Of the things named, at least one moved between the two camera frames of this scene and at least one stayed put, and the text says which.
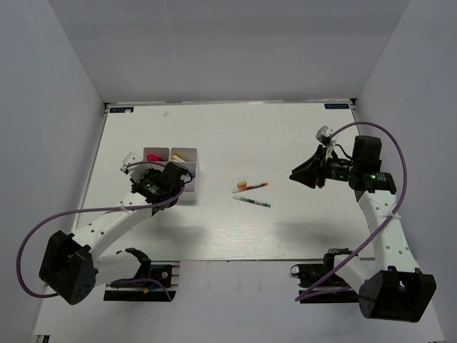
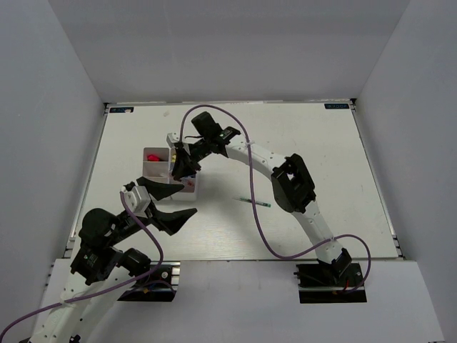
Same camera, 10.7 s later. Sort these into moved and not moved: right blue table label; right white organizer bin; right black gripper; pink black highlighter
Moved: right black gripper
Not moved: right blue table label; right white organizer bin; pink black highlighter
